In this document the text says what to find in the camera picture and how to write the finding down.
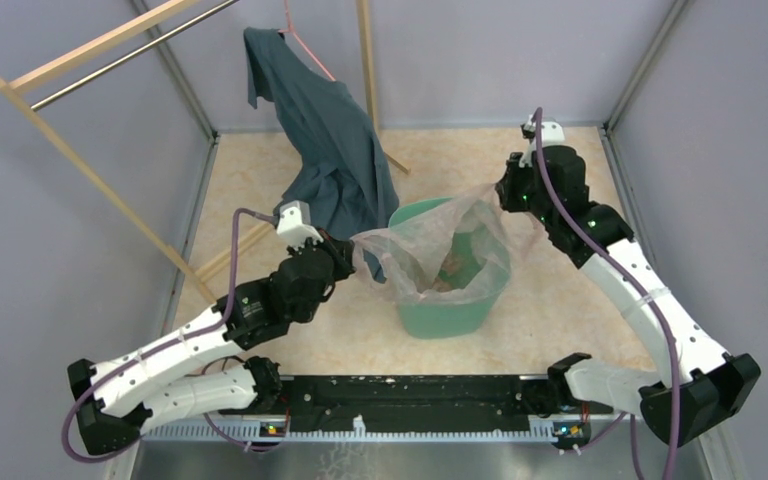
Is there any pink plastic trash bag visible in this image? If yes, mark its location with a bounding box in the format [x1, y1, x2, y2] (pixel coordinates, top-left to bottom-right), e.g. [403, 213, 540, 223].
[351, 183, 540, 306]

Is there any green plastic trash bin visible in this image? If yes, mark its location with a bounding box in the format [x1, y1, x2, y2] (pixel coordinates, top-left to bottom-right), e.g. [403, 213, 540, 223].
[382, 195, 512, 339]

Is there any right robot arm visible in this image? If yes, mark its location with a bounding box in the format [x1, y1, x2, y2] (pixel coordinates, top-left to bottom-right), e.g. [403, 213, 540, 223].
[496, 145, 761, 446]

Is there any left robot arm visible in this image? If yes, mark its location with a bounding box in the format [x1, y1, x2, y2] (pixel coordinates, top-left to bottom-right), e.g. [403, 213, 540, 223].
[61, 236, 355, 463]

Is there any dark teal shirt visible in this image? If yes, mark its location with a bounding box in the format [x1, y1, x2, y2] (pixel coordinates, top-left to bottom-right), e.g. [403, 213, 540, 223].
[243, 27, 399, 240]

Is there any wooden clothes rack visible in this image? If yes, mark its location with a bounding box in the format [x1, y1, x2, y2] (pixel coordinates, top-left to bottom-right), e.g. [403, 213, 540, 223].
[0, 0, 412, 303]

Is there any pink clothes hanger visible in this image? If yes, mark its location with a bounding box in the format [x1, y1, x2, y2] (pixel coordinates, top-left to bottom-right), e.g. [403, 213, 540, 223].
[279, 0, 337, 82]

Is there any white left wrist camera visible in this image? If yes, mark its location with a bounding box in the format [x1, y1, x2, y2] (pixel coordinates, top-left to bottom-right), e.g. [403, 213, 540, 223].
[276, 200, 323, 250]

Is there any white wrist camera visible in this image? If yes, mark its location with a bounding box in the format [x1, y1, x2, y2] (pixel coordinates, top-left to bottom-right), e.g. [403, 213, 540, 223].
[276, 200, 323, 250]
[519, 114, 566, 167]

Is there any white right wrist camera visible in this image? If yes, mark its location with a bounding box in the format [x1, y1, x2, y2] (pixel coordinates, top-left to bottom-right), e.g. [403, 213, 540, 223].
[519, 114, 566, 167]

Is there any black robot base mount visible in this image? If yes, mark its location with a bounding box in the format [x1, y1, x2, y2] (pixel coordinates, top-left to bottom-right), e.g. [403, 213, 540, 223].
[218, 374, 614, 435]

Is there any grey slotted cable duct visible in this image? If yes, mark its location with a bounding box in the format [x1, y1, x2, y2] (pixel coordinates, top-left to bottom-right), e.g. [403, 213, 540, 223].
[142, 415, 558, 444]

